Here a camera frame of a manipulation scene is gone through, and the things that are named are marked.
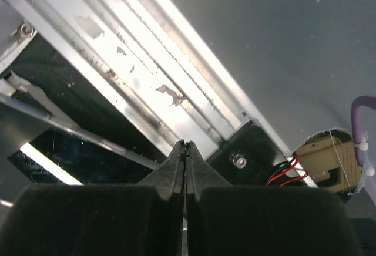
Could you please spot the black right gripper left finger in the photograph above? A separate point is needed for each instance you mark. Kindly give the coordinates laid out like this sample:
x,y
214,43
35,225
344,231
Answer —
x,y
104,219

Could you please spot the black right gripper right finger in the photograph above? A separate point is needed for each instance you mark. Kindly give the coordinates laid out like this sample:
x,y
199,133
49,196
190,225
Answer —
x,y
223,219

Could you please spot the black device at right edge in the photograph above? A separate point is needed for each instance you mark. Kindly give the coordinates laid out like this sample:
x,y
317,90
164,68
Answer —
x,y
91,164

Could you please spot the tan box in floor hole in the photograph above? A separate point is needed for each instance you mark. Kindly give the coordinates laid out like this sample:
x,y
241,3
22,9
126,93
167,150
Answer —
x,y
330,160

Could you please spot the black metal base plate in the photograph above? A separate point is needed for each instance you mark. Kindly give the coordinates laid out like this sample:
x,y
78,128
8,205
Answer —
x,y
249,157

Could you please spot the aluminium frame rail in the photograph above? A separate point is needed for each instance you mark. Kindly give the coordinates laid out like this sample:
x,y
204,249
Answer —
x,y
192,70

